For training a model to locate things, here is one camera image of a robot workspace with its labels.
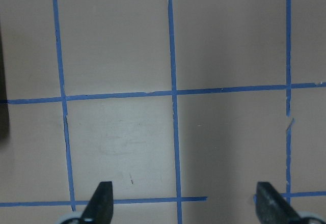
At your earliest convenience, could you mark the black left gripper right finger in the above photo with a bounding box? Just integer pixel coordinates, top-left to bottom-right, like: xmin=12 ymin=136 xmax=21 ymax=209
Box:
xmin=256 ymin=182 xmax=301 ymax=220

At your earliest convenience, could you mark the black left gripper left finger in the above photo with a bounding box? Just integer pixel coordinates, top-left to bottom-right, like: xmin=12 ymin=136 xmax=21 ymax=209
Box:
xmin=80 ymin=181 xmax=113 ymax=222

